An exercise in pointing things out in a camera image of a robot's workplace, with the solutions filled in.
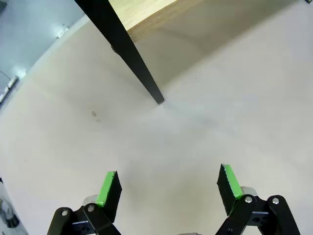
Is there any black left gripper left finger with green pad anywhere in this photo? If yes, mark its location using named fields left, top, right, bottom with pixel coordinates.
left=47, top=170, right=123, bottom=235

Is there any black metal wood board shelf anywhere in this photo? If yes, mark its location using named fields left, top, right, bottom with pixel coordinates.
left=74, top=0, right=301, bottom=105

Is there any grey black robot base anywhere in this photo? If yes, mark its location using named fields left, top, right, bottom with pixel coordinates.
left=0, top=177, right=21, bottom=229

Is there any white power strip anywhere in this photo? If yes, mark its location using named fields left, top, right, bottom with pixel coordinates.
left=4, top=75, right=21, bottom=92

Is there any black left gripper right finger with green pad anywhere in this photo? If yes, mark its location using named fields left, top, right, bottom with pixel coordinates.
left=215, top=163, right=301, bottom=235

